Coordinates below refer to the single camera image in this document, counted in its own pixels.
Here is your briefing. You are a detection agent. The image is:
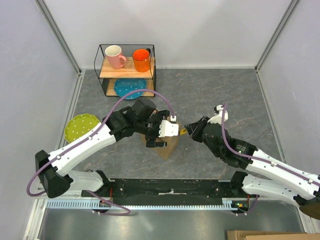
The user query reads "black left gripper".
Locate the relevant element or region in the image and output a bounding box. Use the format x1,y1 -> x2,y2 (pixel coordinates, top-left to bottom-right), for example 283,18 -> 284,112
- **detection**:
136,110 -> 170,148

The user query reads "yellow utility knife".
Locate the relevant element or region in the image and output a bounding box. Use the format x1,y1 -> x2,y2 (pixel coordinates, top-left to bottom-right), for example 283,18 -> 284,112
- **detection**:
179,128 -> 188,136

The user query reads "brown cardboard express box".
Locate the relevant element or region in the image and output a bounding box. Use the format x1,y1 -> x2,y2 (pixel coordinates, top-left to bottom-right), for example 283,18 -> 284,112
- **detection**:
140,110 -> 181,160

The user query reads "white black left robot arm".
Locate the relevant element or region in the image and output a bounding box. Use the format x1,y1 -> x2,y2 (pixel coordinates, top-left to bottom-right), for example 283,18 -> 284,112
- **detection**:
34,98 -> 172,199

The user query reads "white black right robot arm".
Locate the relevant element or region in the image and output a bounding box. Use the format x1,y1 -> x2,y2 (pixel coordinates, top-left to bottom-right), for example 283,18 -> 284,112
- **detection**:
184,116 -> 320,220

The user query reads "blue dotted plate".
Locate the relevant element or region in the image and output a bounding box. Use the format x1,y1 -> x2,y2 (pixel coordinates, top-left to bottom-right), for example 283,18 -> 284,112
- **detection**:
114,78 -> 147,98

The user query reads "orange ceramic mug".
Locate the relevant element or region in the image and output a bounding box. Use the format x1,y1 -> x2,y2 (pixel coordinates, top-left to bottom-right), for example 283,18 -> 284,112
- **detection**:
132,48 -> 151,72

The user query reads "green dotted plate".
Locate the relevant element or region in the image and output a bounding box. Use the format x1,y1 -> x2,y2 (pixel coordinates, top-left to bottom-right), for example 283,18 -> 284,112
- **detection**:
64,113 -> 100,143

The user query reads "pink ceramic mug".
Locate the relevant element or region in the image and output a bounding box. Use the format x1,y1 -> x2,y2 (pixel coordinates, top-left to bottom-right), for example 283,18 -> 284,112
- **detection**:
104,45 -> 127,70

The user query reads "cardboard sheet in corner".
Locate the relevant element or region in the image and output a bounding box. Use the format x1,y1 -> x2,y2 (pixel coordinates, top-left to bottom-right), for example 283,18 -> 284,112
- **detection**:
226,230 -> 320,240

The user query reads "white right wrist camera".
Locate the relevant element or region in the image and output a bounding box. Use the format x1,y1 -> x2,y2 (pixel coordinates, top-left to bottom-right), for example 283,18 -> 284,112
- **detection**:
207,105 -> 229,125

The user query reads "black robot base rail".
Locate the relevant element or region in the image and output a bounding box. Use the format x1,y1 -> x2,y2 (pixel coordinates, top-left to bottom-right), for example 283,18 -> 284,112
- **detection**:
73,177 -> 261,208

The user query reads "black wire wooden shelf rack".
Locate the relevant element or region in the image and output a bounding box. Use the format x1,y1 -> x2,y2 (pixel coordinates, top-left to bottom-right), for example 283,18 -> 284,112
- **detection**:
93,44 -> 157,97

